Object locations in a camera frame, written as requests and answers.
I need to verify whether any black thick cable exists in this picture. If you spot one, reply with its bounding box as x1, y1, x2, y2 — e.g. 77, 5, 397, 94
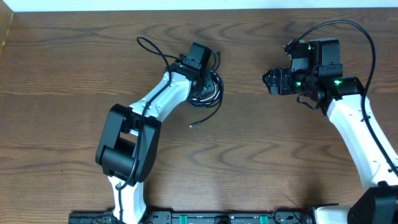
186, 50, 224, 129

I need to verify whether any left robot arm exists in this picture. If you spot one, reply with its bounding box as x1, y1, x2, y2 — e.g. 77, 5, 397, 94
95, 42, 221, 223

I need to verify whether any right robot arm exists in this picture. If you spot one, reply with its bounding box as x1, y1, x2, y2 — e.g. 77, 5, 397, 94
262, 39, 397, 223

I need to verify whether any left camera cable black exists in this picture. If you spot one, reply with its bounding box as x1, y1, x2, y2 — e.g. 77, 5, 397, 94
114, 36, 187, 224

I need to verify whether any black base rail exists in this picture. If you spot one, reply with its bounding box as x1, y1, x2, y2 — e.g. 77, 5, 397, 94
67, 209, 315, 224

